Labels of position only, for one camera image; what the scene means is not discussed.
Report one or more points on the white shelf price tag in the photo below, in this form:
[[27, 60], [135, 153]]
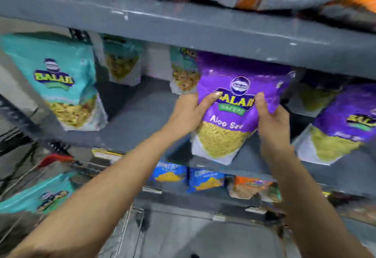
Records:
[[219, 217], [255, 210], [152, 190]]

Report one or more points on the purple snack packet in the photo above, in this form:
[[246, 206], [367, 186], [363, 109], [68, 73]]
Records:
[[232, 110], [317, 93], [340, 125]]

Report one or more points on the small orange snack packet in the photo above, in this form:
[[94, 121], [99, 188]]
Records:
[[246, 187]]

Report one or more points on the person's left hand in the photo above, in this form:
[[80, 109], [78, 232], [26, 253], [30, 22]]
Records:
[[183, 116]]

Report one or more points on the yellow shelf price label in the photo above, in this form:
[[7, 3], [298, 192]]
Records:
[[106, 154]]

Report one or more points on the person's right hand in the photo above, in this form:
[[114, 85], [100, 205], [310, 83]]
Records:
[[274, 132]]

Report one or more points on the person's left forearm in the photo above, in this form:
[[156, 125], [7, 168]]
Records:
[[97, 199]]

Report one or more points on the teal snack packet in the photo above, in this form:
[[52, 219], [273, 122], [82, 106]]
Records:
[[61, 81], [183, 72], [122, 60], [35, 196]]

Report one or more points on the blue snack packet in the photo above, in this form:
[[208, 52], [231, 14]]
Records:
[[169, 172], [205, 180]]

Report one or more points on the person's right thumb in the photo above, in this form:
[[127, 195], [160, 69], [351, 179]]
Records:
[[261, 105]]

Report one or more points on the grey metal shelf rack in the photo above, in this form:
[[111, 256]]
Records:
[[188, 28]]

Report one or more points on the person's left thumb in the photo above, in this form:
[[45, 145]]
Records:
[[209, 103]]

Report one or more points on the person's right forearm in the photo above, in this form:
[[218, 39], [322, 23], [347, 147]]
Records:
[[305, 205]]

